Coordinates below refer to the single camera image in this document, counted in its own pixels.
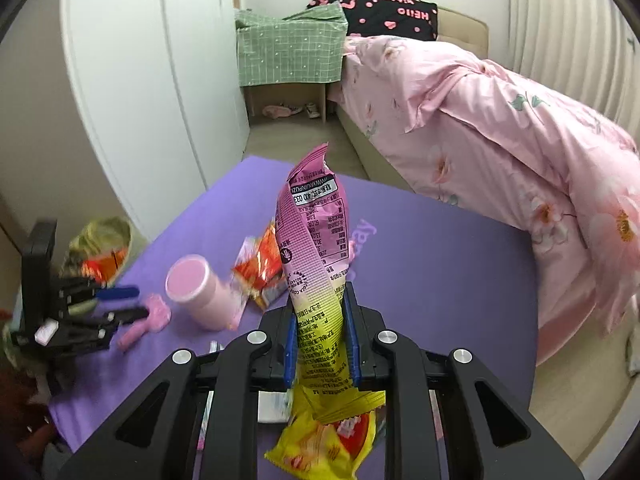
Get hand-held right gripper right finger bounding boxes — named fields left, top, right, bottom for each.
left=342, top=280, right=583, bottom=480

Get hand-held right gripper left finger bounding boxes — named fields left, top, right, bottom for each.
left=57, top=302, right=298, bottom=480

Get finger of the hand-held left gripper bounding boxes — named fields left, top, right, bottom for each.
left=70, top=308, right=151, bottom=344
left=72, top=285, right=141, bottom=307

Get pink spoon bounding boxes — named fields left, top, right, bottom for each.
left=117, top=294, right=172, bottom=352

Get yellow-green trash bag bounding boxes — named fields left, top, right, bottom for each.
left=62, top=216, right=133, bottom=286

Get red snack wrapper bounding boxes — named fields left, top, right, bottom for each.
left=231, top=220, right=291, bottom=309

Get pink and yellow snack packet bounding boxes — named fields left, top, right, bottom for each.
left=274, top=142, right=387, bottom=421

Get pink cup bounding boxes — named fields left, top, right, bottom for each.
left=165, top=255, right=240, bottom=331

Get purple table cloth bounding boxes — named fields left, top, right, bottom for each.
left=47, top=156, right=543, bottom=453

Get white wardrobe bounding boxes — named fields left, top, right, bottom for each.
left=60, top=0, right=251, bottom=231

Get pink slippers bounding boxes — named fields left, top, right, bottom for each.
left=262, top=104, right=303, bottom=119

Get wooden nightstand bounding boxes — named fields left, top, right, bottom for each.
left=240, top=82, right=336, bottom=123

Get pink floral bedsheet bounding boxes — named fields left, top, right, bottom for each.
left=327, top=52, right=401, bottom=146

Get pink floral duvet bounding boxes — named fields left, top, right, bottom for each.
left=342, top=35, right=640, bottom=341

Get green checked cloth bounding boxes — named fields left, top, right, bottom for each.
left=234, top=2, right=348, bottom=87

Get beige headboard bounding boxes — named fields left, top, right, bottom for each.
left=435, top=7, right=488, bottom=61

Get black pillow with pink print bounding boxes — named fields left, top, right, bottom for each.
left=306, top=0, right=440, bottom=41

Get white pleated curtain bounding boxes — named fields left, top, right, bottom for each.
left=500, top=0, right=640, bottom=151

